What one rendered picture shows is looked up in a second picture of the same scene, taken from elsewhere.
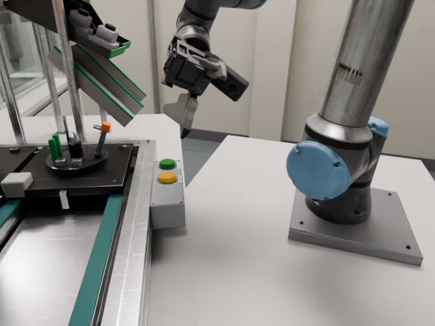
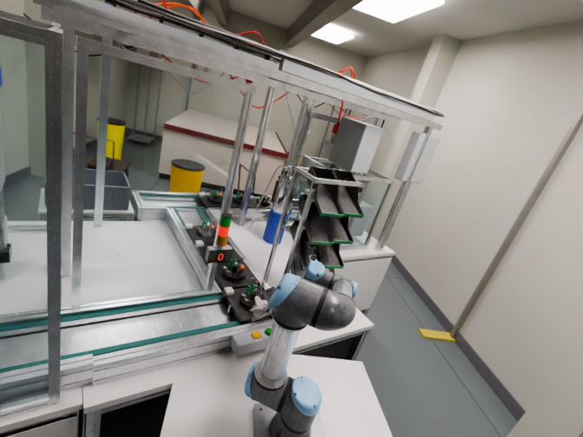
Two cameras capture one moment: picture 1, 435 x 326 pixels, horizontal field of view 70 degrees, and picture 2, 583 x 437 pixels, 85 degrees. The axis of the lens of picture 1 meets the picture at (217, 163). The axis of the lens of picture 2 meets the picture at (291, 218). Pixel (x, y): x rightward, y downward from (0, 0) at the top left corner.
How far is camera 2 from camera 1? 113 cm
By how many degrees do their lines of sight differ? 55
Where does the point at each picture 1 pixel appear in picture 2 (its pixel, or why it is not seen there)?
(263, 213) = not seen: hidden behind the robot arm
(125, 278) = (190, 340)
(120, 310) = (177, 343)
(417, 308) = not seen: outside the picture
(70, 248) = (207, 322)
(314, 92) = not seen: outside the picture
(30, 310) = (178, 325)
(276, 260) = (234, 404)
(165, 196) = (241, 338)
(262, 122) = (544, 421)
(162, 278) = (209, 360)
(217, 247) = (234, 376)
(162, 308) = (194, 364)
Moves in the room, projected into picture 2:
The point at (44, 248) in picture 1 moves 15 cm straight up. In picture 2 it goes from (206, 316) to (211, 291)
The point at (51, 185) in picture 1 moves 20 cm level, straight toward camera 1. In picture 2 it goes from (232, 301) to (201, 317)
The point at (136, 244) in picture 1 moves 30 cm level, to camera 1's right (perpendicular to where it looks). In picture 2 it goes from (206, 337) to (221, 401)
